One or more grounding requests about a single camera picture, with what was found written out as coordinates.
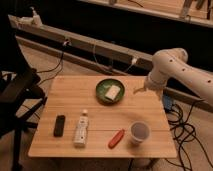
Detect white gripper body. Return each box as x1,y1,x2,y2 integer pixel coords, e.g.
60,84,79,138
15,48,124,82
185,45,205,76
144,74,164,91

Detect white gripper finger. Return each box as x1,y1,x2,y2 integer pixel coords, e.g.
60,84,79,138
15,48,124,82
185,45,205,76
133,87,144,94

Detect red pepper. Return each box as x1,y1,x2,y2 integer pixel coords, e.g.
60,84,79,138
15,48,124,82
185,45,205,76
108,129,125,149

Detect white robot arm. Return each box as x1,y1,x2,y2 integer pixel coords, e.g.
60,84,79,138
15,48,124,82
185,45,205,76
133,48,213,107

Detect blue box on floor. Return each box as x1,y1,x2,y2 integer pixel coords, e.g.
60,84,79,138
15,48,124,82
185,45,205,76
162,95,173,111

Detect white block on plate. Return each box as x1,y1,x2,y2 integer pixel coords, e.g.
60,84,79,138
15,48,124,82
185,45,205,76
105,85,120,100

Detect green plate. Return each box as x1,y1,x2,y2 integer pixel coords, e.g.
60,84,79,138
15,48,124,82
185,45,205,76
96,78,125,105

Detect white squeeze bottle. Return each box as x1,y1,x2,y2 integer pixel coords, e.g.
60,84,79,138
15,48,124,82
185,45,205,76
74,109,89,148

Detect black rectangular remote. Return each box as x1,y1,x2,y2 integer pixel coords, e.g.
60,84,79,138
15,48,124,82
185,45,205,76
53,115,65,137

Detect black chair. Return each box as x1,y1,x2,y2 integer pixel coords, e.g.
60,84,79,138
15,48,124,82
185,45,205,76
0,10,47,171

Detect black floor cables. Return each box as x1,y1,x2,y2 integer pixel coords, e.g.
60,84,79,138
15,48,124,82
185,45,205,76
164,99,213,171

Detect grey metal rail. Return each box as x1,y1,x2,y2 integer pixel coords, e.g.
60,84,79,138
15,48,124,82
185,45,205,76
9,15,213,110

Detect white power adapter on rail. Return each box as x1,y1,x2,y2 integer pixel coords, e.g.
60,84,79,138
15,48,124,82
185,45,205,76
18,6,43,27

